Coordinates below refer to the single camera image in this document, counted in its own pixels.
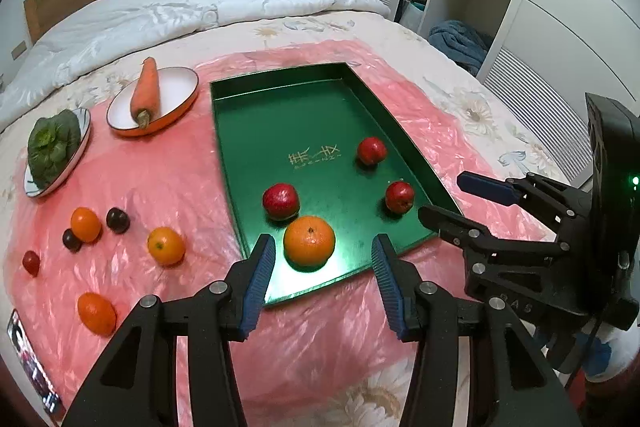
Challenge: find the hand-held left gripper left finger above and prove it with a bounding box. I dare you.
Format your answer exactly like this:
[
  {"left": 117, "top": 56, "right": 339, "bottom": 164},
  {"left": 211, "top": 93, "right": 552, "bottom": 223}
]
[{"left": 61, "top": 233, "right": 277, "bottom": 427}]

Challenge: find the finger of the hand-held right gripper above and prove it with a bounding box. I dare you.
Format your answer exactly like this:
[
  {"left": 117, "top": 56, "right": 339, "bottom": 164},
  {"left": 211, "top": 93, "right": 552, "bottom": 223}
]
[
  {"left": 417, "top": 204, "right": 571, "bottom": 268},
  {"left": 456, "top": 172, "right": 596, "bottom": 228}
]

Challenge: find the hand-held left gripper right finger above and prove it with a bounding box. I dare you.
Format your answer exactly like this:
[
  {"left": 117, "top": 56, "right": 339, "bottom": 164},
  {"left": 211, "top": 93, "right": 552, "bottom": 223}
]
[{"left": 371, "top": 233, "right": 583, "bottom": 427}]

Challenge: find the orange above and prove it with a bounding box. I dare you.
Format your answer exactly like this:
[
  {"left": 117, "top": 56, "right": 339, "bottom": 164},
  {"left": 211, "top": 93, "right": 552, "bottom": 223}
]
[
  {"left": 77, "top": 292, "right": 117, "bottom": 337},
  {"left": 283, "top": 215, "right": 336, "bottom": 269},
  {"left": 147, "top": 227, "right": 186, "bottom": 267},
  {"left": 70, "top": 207, "right": 102, "bottom": 243}
]

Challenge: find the green tray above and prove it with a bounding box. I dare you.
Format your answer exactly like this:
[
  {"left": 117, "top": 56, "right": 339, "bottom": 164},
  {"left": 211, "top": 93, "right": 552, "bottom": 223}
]
[{"left": 210, "top": 62, "right": 463, "bottom": 309}]

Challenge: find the pink plastic sheet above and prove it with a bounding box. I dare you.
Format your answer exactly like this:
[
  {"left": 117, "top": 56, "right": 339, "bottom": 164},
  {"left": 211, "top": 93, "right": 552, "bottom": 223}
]
[{"left": 10, "top": 38, "right": 558, "bottom": 427}]

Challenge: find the blue blanket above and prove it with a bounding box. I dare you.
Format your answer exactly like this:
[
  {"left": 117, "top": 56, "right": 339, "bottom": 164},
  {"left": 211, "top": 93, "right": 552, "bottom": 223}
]
[{"left": 429, "top": 20, "right": 493, "bottom": 78}]

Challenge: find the light blue bag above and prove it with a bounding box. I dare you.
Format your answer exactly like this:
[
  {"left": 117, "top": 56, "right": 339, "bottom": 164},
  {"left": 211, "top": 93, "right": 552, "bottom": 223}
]
[{"left": 397, "top": 0, "right": 426, "bottom": 30}]

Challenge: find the orange enamel plate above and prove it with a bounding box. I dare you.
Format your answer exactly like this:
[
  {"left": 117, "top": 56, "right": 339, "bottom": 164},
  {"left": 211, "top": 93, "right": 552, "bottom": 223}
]
[{"left": 106, "top": 67, "right": 200, "bottom": 138}]

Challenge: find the carrot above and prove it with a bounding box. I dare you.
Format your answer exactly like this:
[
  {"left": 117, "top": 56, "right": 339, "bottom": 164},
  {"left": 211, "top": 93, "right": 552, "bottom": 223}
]
[{"left": 130, "top": 57, "right": 161, "bottom": 129}]

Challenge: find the white plate with dark rim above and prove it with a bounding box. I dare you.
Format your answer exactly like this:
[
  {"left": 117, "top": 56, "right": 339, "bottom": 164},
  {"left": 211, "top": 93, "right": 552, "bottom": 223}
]
[{"left": 24, "top": 108, "right": 92, "bottom": 198}]

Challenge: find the phone in red case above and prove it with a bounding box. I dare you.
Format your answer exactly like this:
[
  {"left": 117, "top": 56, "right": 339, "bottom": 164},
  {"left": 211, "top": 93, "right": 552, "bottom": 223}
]
[{"left": 6, "top": 309, "right": 65, "bottom": 415}]

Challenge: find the green bok choy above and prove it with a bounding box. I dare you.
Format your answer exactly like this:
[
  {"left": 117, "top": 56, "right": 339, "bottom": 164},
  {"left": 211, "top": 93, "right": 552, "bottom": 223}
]
[{"left": 27, "top": 109, "right": 82, "bottom": 188}]

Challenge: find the white duvet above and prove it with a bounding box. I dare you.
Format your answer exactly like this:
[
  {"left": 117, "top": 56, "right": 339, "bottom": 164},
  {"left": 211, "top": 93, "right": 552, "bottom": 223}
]
[{"left": 0, "top": 0, "right": 391, "bottom": 135}]

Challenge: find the black cable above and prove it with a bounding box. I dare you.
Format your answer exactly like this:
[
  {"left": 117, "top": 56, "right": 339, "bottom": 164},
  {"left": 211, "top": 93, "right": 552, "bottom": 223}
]
[{"left": 562, "top": 314, "right": 603, "bottom": 390}]

